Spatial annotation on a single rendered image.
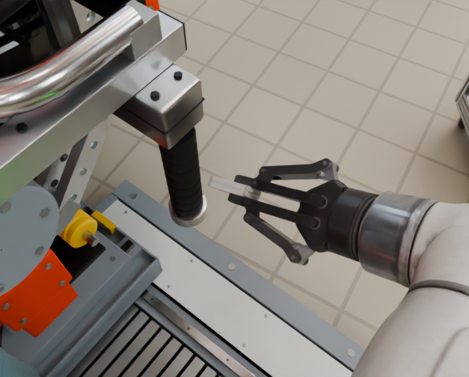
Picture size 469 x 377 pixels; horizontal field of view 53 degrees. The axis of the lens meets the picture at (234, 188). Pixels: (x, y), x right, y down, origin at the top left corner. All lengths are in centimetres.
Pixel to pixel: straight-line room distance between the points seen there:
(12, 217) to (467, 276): 37
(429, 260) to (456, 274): 3
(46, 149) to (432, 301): 30
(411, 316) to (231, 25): 169
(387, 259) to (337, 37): 155
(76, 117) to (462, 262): 32
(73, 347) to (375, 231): 82
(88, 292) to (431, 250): 82
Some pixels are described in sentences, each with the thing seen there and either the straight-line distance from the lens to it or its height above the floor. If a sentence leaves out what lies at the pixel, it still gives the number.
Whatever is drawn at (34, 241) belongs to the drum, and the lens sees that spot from 49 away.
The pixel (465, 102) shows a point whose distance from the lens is 165.
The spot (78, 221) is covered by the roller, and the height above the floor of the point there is 54.
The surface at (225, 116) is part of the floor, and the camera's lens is 164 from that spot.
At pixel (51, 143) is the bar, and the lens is 36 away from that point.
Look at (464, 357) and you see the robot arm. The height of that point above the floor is 91.
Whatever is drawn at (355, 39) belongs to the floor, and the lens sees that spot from 197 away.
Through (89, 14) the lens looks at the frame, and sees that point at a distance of 62.
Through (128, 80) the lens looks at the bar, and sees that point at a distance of 38.
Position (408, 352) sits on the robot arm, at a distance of 37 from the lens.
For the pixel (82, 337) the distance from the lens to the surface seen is 115.
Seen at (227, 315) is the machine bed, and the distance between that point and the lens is 121.
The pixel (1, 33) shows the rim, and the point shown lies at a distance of 68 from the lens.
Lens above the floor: 123
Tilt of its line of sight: 57 degrees down
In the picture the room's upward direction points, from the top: straight up
